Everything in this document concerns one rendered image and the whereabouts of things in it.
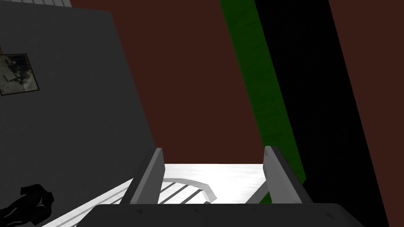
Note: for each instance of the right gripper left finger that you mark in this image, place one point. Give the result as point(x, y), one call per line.
point(148, 183)

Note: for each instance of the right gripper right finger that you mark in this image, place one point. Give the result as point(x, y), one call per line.
point(279, 179)

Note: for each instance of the white slatted chair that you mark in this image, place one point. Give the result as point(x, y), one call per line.
point(199, 184)

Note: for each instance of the green door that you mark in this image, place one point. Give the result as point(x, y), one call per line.
point(262, 78)

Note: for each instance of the black lumpy shape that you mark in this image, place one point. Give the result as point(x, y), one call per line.
point(28, 205)

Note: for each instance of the framed wall picture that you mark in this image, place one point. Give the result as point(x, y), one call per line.
point(15, 74)

